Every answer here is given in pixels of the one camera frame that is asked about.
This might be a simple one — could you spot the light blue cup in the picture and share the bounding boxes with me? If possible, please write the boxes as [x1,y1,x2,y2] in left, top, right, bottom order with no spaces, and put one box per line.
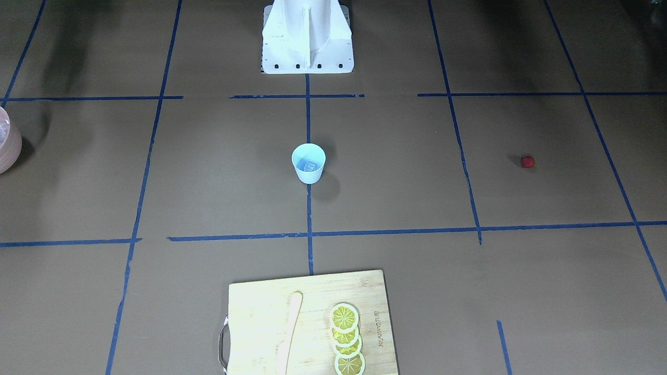
[291,143,326,184]

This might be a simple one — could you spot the ice cubes in bowl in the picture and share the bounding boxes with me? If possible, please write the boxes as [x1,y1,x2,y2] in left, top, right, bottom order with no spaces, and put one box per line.
[0,118,10,147]

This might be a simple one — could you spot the lemon slice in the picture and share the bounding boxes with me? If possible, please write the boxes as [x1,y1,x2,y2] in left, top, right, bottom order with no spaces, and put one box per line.
[329,302,360,334]
[331,327,360,347]
[333,352,365,375]
[333,336,363,359]

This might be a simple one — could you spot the yellow plastic knife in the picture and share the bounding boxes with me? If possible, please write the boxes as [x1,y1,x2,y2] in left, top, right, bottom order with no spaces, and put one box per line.
[276,292,303,374]

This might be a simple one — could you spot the bamboo cutting board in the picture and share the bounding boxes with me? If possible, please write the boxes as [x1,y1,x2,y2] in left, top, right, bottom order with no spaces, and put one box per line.
[219,270,399,374]

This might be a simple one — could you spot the red strawberry on table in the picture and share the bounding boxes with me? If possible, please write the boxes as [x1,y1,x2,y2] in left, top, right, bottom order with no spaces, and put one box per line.
[520,156,536,169]

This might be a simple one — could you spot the pink bowl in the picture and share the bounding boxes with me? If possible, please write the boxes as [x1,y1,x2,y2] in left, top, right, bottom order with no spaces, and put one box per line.
[1,107,23,173]

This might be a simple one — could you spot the white camera pole base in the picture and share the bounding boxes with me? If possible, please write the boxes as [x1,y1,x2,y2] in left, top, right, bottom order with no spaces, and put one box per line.
[261,1,354,74]

